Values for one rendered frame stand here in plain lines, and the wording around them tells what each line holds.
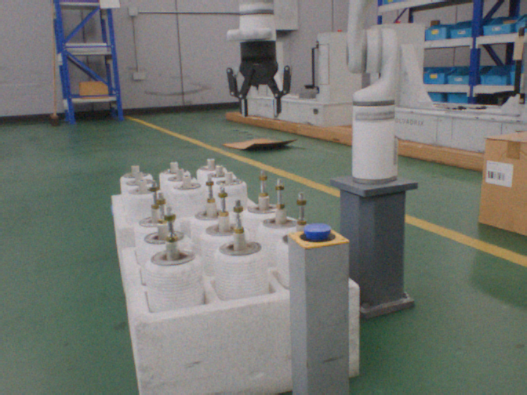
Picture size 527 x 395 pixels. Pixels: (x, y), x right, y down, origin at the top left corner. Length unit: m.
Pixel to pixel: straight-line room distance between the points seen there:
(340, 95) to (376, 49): 3.19
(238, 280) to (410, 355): 0.40
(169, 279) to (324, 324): 0.26
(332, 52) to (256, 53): 3.21
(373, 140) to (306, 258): 0.49
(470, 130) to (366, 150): 1.91
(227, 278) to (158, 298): 0.12
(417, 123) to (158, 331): 2.69
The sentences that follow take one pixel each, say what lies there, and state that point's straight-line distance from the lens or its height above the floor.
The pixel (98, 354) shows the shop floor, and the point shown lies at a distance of 1.19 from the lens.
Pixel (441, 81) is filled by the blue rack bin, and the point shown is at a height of 0.29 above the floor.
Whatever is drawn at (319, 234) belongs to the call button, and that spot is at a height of 0.32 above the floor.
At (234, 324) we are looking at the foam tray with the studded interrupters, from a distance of 0.91.
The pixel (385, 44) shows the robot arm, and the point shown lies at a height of 0.60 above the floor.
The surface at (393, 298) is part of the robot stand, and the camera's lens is 1.29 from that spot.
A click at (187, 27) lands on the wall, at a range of 7.61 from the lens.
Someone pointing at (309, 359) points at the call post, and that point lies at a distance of 0.83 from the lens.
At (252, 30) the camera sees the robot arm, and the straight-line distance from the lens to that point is 1.08.
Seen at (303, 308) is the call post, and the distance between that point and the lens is 0.80.
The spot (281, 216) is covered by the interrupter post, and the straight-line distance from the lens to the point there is 1.07.
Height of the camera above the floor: 0.56
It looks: 14 degrees down
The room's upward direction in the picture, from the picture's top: 2 degrees counter-clockwise
